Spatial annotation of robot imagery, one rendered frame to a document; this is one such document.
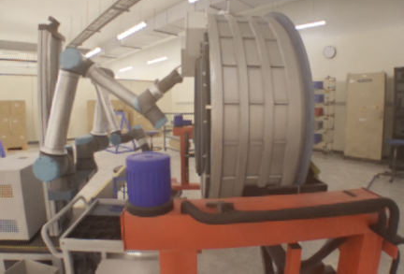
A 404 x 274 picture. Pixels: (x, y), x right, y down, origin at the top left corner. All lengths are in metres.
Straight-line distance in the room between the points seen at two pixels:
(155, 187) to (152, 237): 0.13
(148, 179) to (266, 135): 0.65
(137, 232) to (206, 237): 0.17
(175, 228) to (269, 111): 0.68
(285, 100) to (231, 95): 0.25
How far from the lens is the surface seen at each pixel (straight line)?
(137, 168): 0.57
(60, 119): 1.40
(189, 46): 1.38
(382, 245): 0.94
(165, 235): 0.64
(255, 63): 1.15
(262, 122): 1.08
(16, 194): 1.85
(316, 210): 0.60
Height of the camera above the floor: 1.24
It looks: 4 degrees down
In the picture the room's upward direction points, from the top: straight up
